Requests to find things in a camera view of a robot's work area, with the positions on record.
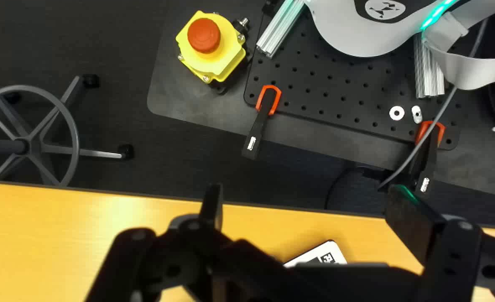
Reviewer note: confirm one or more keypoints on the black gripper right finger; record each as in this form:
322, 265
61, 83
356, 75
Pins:
413, 219

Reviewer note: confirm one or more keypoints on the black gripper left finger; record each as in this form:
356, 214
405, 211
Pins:
212, 206

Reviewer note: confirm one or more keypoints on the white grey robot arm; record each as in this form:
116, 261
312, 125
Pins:
378, 26

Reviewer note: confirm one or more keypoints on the right orange black clamp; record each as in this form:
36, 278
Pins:
427, 159

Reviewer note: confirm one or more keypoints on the orange black clamp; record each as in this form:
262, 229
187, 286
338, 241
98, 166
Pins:
427, 159
265, 105

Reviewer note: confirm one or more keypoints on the checkered marker calibration board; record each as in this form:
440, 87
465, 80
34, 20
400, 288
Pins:
328, 253

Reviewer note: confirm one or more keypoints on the left orange black clamp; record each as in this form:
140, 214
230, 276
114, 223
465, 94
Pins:
265, 105

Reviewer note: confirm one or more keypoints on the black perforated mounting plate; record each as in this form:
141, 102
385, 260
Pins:
321, 83

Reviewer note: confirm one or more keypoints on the yellow emergency stop button box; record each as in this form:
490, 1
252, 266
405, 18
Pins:
210, 47

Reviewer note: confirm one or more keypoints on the grey chair wheel base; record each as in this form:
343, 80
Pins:
54, 144

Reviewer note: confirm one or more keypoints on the aluminium extrusion rail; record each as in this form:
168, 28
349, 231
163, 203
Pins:
279, 26
428, 77

